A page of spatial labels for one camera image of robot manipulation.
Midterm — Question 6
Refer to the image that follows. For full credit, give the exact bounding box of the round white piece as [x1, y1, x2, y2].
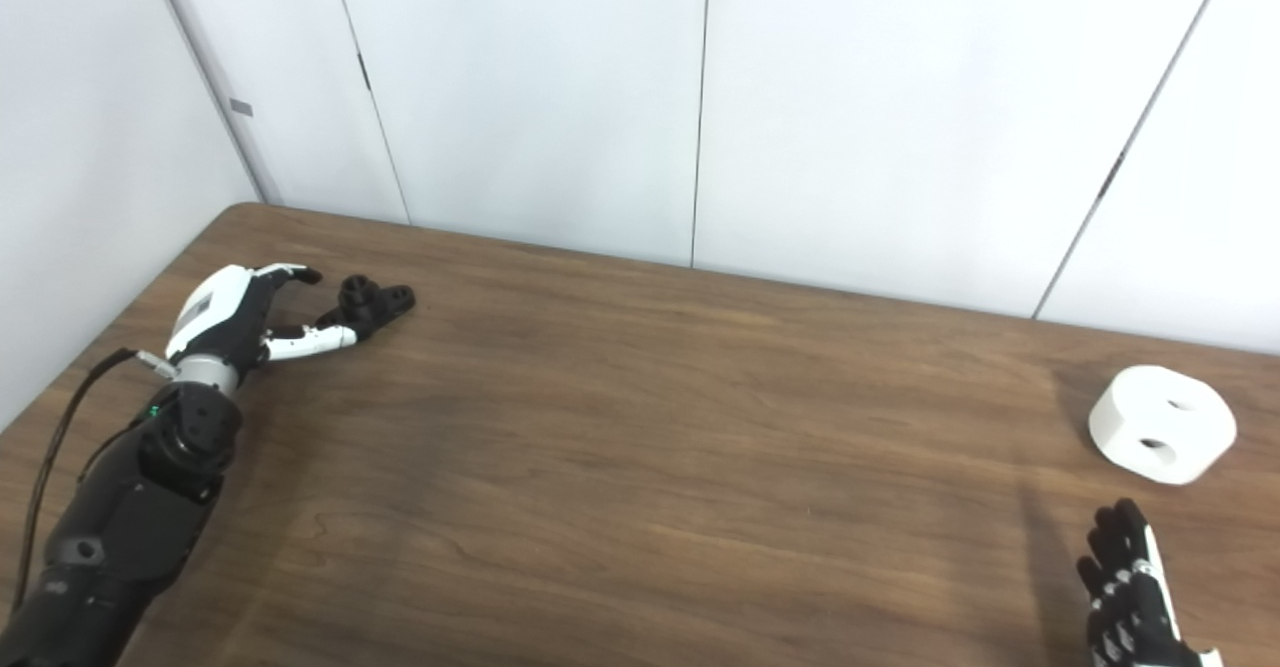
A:
[1088, 365, 1239, 486]

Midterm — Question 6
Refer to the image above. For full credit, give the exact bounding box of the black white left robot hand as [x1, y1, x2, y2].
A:
[163, 263, 361, 373]

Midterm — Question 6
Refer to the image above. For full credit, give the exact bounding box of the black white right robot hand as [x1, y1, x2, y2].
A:
[1076, 498, 1226, 667]

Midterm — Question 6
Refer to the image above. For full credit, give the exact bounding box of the black flanged holder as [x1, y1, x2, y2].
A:
[335, 274, 417, 340]

